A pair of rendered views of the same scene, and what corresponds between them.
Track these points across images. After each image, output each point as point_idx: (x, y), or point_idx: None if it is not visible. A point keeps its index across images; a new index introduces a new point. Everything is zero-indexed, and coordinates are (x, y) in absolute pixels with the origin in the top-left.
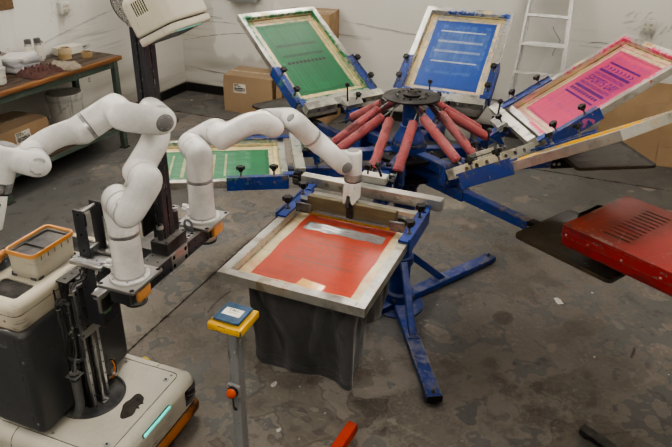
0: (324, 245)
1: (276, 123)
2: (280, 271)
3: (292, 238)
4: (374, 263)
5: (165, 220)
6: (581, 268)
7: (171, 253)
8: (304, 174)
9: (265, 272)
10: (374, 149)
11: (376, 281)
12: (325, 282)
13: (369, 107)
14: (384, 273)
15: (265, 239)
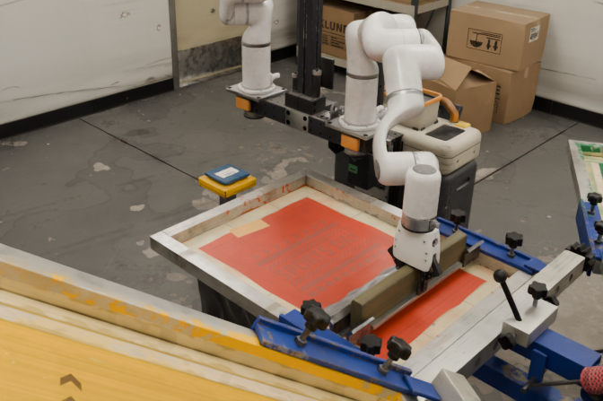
0: (346, 259)
1: (363, 33)
2: (296, 214)
3: (380, 238)
4: (266, 289)
5: (299, 72)
6: None
7: (288, 106)
8: (570, 254)
9: (300, 205)
10: None
11: (199, 259)
12: (247, 239)
13: None
14: (213, 272)
15: (374, 209)
